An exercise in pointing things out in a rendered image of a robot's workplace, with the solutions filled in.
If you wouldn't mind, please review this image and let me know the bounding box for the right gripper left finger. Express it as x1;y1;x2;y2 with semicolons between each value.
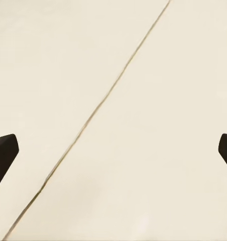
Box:
0;134;19;183

